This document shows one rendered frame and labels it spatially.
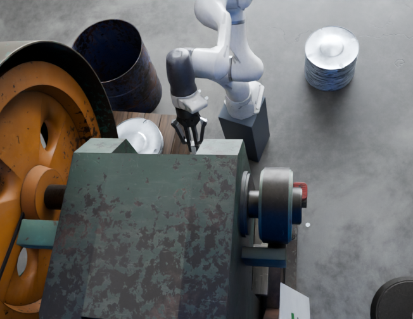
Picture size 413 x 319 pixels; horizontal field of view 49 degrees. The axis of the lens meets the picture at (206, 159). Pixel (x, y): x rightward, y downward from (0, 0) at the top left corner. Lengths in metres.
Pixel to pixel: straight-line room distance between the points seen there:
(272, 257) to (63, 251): 0.48
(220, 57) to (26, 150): 0.64
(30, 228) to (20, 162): 0.20
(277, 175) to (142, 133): 1.38
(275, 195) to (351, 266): 1.46
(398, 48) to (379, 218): 1.06
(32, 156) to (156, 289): 0.54
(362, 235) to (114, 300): 1.73
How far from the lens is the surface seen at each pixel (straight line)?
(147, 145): 2.33
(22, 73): 1.20
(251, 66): 1.91
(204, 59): 1.48
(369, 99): 2.80
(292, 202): 1.09
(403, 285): 2.45
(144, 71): 2.61
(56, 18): 3.62
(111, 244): 1.01
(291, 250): 2.43
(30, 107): 1.29
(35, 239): 1.11
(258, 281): 1.73
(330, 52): 2.67
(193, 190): 0.98
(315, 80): 2.76
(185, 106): 1.46
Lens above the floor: 2.41
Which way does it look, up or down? 65 degrees down
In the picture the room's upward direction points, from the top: 25 degrees counter-clockwise
